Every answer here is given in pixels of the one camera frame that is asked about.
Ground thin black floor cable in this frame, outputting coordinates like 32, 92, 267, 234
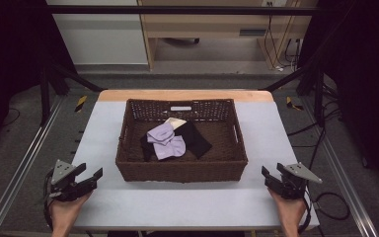
1, 106, 22, 128

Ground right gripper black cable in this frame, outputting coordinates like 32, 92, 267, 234
297, 184, 351, 235

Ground black curtain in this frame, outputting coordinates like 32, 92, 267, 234
297, 0, 379, 201
0, 0, 78, 159

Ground black horizontal frame bar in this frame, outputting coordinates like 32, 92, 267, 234
46, 4, 321, 17

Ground yellow black floor tape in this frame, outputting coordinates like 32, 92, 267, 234
74, 95, 89, 114
285, 96, 304, 112

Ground brown wicker basket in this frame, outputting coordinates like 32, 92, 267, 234
114, 98, 249, 184

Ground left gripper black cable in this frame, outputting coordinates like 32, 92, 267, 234
42, 169, 56, 232

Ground person's right hand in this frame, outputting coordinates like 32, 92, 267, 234
267, 188, 308, 226

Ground white table mat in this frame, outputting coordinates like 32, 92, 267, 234
71, 100, 321, 231

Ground light purple sock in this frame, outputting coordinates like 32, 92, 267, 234
146, 125, 177, 147
152, 134, 188, 162

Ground person's left hand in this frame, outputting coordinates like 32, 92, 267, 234
49, 191, 94, 230

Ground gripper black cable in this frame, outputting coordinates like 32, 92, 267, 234
297, 184, 351, 235
42, 169, 56, 232

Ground black sock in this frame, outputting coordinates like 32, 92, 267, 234
173, 119, 213, 160
139, 132, 156, 163

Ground aluminium floor rail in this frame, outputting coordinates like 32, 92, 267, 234
299, 97, 379, 237
0, 94, 66, 237

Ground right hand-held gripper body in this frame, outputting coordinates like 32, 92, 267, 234
264, 163, 324, 200

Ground cream sock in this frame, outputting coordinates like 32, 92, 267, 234
164, 117, 188, 130

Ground black frame stand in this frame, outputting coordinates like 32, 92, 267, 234
259, 55, 327, 128
38, 48, 106, 126

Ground black cables under desk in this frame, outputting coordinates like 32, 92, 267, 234
264, 1, 303, 72

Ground white cabinet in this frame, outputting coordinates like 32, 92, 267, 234
44, 0, 150, 66

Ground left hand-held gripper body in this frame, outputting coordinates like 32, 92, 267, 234
44, 159, 99, 202

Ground light wooden desk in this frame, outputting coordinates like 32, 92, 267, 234
137, 0, 314, 72

